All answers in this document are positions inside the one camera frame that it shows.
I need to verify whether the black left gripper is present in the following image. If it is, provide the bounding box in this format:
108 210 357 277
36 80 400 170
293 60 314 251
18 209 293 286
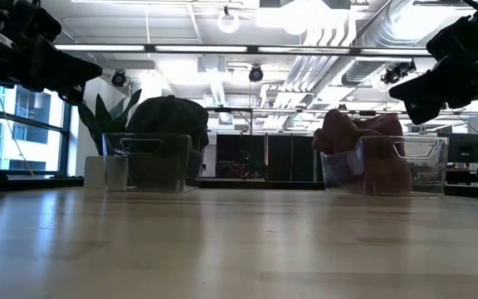
0 0 102 105

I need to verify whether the black ceiling spot lamp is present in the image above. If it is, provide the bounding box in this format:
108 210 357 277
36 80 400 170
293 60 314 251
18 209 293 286
248 65 265 83
380 60 417 86
110 69 128 88

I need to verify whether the green snake plant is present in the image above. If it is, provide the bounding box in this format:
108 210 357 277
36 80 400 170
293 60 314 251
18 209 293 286
76 88 143 158

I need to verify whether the black computer monitor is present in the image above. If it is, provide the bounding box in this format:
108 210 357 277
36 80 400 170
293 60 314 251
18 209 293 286
437 131 478 164

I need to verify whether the clear plastic bin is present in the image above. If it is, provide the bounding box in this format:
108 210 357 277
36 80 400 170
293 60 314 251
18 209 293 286
100 131 202 193
319 135 451 197

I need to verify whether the overhead light bar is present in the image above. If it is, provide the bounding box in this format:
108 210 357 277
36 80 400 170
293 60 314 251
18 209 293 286
54 43 433 57

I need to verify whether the black cabinet row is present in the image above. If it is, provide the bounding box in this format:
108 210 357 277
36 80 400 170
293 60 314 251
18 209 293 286
216 132 325 180

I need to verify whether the silver ventilation duct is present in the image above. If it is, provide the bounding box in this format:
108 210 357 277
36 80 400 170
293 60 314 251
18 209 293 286
340 0 451 86

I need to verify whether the white ring light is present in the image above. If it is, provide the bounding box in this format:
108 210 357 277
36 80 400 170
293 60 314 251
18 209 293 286
217 6 241 35

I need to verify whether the black background workbench frame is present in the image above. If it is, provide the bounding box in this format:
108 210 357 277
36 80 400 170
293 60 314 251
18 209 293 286
205 105 478 138

